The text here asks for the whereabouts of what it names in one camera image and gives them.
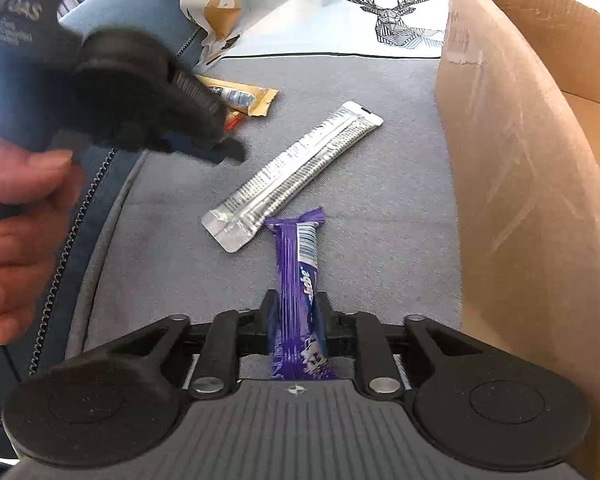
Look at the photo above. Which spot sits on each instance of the brown cardboard box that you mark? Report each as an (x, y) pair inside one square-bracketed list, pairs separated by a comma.
[(530, 210)]

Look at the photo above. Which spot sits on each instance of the yellow snack packet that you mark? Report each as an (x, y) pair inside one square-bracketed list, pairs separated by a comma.
[(257, 100)]

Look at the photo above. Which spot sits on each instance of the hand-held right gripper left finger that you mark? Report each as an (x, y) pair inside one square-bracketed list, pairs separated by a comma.
[(270, 320)]

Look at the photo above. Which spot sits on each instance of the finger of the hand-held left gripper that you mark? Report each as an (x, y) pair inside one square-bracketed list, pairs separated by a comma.
[(200, 105)]

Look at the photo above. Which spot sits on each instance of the long silver snack packet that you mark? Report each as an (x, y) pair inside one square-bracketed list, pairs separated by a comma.
[(290, 175)]

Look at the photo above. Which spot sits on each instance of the person's left hand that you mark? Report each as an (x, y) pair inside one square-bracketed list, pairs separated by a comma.
[(25, 180)]

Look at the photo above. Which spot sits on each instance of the small red candy wrapper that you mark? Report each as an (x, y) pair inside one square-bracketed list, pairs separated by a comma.
[(233, 121)]

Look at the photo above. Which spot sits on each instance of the purple chocolate bar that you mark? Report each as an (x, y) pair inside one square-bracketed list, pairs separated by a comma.
[(295, 280)]

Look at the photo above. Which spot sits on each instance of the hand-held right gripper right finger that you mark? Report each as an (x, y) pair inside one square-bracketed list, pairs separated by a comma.
[(325, 321)]

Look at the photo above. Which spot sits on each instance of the grey deer print sheet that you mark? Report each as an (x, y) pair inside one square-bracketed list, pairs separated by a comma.
[(380, 185)]

